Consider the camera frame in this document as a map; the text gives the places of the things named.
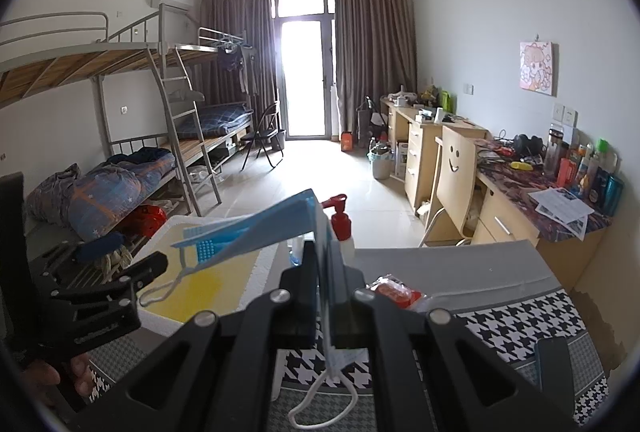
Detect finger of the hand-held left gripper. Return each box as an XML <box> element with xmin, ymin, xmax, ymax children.
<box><xmin>47</xmin><ymin>251</ymin><xmax>169</xmax><ymax>313</ymax></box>
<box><xmin>35</xmin><ymin>231</ymin><xmax>127</xmax><ymax>286</ymax></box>

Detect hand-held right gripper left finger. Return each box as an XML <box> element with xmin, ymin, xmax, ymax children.
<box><xmin>65</xmin><ymin>239</ymin><xmax>322</xmax><ymax>432</ymax></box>

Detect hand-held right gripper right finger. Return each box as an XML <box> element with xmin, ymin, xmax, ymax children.
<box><xmin>325</xmin><ymin>239</ymin><xmax>581</xmax><ymax>432</ymax></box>

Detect white foam box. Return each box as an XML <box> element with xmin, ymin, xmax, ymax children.
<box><xmin>134</xmin><ymin>212</ymin><xmax>303</xmax><ymax>328</ymax></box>

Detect blue face mask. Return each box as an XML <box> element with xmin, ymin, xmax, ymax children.
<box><xmin>139</xmin><ymin>191</ymin><xmax>362</xmax><ymax>429</ymax></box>

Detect person's left hand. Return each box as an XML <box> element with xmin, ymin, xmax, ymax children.
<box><xmin>22</xmin><ymin>353</ymin><xmax>97</xmax><ymax>409</ymax></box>

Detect red snack packet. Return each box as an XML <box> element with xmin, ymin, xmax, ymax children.
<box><xmin>367</xmin><ymin>276</ymin><xmax>427</xmax><ymax>311</ymax></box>

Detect red bag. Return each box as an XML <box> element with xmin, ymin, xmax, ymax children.
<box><xmin>121</xmin><ymin>205</ymin><xmax>169</xmax><ymax>239</ymax></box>

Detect blue orange quilt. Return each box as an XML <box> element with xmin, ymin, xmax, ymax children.
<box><xmin>67</xmin><ymin>148</ymin><xmax>177</xmax><ymax>242</ymax></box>

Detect yellow cloth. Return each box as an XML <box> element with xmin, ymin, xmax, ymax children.
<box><xmin>172</xmin><ymin>252</ymin><xmax>257</xmax><ymax>313</ymax></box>

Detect dark patterned pillow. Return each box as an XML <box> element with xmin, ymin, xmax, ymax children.
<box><xmin>25</xmin><ymin>163</ymin><xmax>82</xmax><ymax>229</ymax></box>

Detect white red pump bottle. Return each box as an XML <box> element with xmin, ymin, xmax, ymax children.
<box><xmin>320</xmin><ymin>194</ymin><xmax>357</xmax><ymax>264</ymax></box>

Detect grey bucket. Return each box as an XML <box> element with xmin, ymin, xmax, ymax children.
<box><xmin>369</xmin><ymin>147</ymin><xmax>395</xmax><ymax>181</ymax></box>

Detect small grey metal bunk bed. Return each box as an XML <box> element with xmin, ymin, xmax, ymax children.
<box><xmin>174</xmin><ymin>26</ymin><xmax>257</xmax><ymax>165</ymax></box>

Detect houndstooth tablecloth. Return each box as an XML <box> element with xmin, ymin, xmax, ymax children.
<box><xmin>89</xmin><ymin>287</ymin><xmax>615</xmax><ymax>432</ymax></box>

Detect wooden smiley face chair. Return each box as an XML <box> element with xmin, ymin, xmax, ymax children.
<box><xmin>419</xmin><ymin>124</ymin><xmax>494</xmax><ymax>248</ymax></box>

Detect blue checked mattress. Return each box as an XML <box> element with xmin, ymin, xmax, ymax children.
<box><xmin>175</xmin><ymin>103</ymin><xmax>255</xmax><ymax>138</ymax></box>

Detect black folding chair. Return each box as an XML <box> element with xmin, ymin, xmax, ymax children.
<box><xmin>239</xmin><ymin>102</ymin><xmax>286</xmax><ymax>173</ymax></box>

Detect cluttered wooden desk with drawers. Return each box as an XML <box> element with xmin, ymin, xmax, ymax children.
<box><xmin>379</xmin><ymin>96</ymin><xmax>490</xmax><ymax>214</ymax></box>

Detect black bag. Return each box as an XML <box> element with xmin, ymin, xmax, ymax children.
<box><xmin>356</xmin><ymin>96</ymin><xmax>390</xmax><ymax>144</ymax></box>

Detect large grey metal bunk bed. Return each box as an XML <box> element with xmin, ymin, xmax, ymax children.
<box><xmin>0</xmin><ymin>4</ymin><xmax>223</xmax><ymax>263</ymax></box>

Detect wooden desk with patterned top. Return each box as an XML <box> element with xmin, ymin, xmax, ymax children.
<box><xmin>465</xmin><ymin>137</ymin><xmax>615</xmax><ymax>275</ymax></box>

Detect black smartphone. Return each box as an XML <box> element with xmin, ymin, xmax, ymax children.
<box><xmin>534</xmin><ymin>336</ymin><xmax>577</xmax><ymax>394</ymax></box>

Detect glass balcony door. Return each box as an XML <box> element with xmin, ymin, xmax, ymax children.
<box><xmin>271</xmin><ymin>0</ymin><xmax>337</xmax><ymax>142</ymax></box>

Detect dark hanging clothes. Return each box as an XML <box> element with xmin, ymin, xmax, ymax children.
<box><xmin>216</xmin><ymin>42</ymin><xmax>257</xmax><ymax>97</ymax></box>

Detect printed paper sheets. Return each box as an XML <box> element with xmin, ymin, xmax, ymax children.
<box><xmin>528</xmin><ymin>186</ymin><xmax>597</xmax><ymax>241</ymax></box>

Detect black headphones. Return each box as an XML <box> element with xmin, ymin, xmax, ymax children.
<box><xmin>514</xmin><ymin>133</ymin><xmax>546</xmax><ymax>159</ymax></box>

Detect wide brown curtain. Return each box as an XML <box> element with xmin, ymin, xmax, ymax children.
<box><xmin>333</xmin><ymin>0</ymin><xmax>419</xmax><ymax>144</ymax></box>

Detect row of toiletry bottles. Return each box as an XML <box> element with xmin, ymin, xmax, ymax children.
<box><xmin>542</xmin><ymin>123</ymin><xmax>627</xmax><ymax>217</ymax></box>

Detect coiled white rope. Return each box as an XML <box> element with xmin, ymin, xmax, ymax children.
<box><xmin>94</xmin><ymin>243</ymin><xmax>135</xmax><ymax>274</ymax></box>

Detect double white wall socket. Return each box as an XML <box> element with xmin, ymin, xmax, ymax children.
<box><xmin>551</xmin><ymin>104</ymin><xmax>579</xmax><ymax>126</ymax></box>

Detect pink wall picture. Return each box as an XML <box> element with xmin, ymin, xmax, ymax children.
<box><xmin>518</xmin><ymin>40</ymin><xmax>557</xmax><ymax>96</ymax></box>

